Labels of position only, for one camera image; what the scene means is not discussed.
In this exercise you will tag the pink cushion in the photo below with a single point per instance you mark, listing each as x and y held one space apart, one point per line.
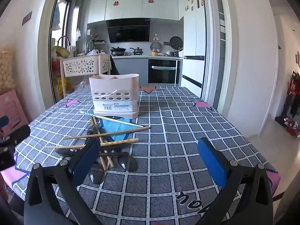
13 105

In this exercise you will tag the white refrigerator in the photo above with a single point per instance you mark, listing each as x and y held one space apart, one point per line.
193 39

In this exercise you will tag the light blue hanging cloth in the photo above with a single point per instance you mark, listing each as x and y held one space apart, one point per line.
57 16

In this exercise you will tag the cream honeycomb textured cushion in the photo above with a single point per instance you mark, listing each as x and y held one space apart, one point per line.
5 72

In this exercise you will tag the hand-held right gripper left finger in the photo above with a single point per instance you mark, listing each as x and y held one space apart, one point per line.
85 163

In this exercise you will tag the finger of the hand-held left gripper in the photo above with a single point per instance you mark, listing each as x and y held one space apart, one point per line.
18 133
3 122

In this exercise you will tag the white rice cooker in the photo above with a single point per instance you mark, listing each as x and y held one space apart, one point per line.
181 53

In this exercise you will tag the grey checked star tablecloth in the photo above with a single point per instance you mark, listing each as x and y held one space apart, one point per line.
178 131

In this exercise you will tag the pale pink plastic utensil holder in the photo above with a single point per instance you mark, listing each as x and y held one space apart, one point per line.
112 86

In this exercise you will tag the black built-in oven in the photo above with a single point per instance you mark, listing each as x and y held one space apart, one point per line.
161 71

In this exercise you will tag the grey wall switch panel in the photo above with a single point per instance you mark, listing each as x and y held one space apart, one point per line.
27 18

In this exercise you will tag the white plastic bag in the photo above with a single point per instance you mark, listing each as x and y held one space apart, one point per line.
92 52

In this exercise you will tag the black wok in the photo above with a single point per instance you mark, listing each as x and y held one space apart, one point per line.
118 50

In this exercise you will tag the metal cooking pot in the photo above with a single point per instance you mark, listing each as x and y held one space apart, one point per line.
137 50

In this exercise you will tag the beige perforated storage cart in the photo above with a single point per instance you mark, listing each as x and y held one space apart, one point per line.
79 66

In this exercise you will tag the white upper kitchen cabinets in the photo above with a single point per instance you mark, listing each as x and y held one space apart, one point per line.
131 7

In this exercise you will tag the yellow packaging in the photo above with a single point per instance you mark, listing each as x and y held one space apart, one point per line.
63 84

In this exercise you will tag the grey round hanging rack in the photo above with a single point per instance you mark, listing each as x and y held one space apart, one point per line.
155 46

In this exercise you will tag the dark round hanging pan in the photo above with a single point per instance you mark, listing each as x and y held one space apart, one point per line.
176 42

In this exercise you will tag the red decorations pile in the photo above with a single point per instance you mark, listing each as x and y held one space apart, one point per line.
293 91

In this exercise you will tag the black range hood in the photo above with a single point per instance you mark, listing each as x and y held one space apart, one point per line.
129 30

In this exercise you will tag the yellow green plastic bowl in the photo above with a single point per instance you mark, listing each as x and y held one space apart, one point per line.
61 51

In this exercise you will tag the curved metal faucet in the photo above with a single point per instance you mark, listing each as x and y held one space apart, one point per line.
66 39

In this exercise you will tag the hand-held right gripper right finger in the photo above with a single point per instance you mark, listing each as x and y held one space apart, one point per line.
211 164

